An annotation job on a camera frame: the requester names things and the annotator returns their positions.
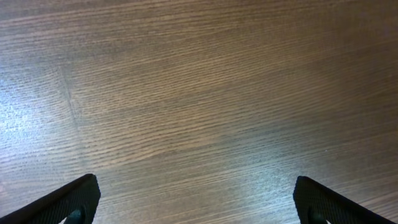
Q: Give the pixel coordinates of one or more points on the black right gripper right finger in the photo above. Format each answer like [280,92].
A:
[316,203]

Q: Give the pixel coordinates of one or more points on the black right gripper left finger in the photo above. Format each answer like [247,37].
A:
[75,202]

